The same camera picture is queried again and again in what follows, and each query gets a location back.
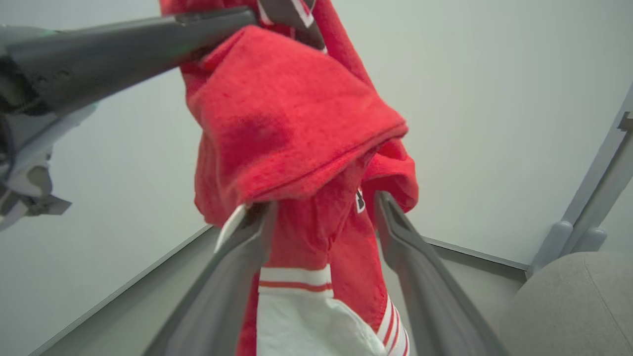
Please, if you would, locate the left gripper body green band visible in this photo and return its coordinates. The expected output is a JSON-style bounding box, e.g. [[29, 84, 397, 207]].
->
[[0, 25, 99, 233]]

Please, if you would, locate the short grey partition base rail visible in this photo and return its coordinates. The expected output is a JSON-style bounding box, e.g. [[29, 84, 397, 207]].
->
[[29, 225, 214, 356]]

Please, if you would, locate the grey fabric sofa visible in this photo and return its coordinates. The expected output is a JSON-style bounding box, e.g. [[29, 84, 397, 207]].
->
[[497, 251, 633, 356]]

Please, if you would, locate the long grey partition base rail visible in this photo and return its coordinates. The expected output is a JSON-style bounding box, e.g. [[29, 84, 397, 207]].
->
[[423, 236, 530, 271]]

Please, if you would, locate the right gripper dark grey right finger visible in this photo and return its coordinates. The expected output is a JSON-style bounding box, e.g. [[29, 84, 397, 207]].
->
[[373, 190, 510, 356]]

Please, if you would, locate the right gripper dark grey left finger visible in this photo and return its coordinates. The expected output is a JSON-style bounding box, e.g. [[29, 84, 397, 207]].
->
[[143, 200, 280, 356]]

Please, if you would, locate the grey partition post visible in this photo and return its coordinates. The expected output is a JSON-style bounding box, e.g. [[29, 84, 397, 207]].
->
[[569, 143, 633, 254], [526, 84, 633, 279]]

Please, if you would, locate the red and white garment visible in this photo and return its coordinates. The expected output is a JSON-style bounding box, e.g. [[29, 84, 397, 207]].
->
[[158, 0, 420, 356]]

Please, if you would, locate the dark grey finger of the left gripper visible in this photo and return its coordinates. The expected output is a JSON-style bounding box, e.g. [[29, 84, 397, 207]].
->
[[0, 7, 259, 117], [257, 0, 328, 51]]

